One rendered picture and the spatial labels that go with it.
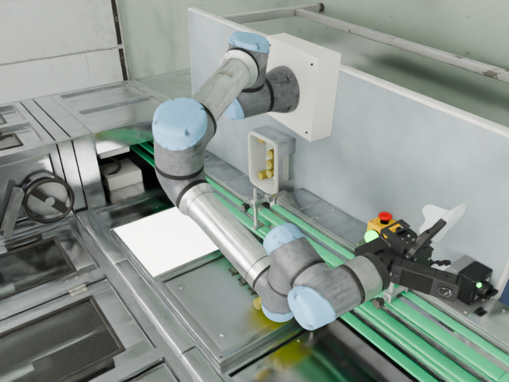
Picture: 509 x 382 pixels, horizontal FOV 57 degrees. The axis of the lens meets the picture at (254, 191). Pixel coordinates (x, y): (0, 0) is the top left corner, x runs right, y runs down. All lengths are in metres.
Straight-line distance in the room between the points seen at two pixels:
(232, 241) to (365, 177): 0.63
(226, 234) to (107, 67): 4.25
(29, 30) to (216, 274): 3.57
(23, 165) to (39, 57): 2.83
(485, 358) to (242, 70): 0.91
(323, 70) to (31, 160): 1.32
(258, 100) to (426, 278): 0.80
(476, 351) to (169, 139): 0.85
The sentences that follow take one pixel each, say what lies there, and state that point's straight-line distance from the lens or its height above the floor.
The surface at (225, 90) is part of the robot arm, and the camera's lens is 1.18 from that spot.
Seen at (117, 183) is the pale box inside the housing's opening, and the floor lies 1.13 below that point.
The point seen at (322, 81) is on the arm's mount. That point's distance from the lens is 1.43.
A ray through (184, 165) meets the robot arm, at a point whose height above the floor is 1.36.
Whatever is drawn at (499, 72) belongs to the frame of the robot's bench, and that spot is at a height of 0.20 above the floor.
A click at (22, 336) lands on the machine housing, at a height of 1.77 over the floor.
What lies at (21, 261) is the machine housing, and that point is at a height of 1.68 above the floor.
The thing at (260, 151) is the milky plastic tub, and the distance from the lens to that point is 1.82.
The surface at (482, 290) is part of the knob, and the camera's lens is 1.30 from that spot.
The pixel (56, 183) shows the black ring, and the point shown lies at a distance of 2.23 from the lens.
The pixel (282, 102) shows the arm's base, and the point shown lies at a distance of 1.48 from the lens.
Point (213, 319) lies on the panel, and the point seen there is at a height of 1.24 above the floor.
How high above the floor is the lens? 1.77
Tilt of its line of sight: 30 degrees down
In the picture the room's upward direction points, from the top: 110 degrees counter-clockwise
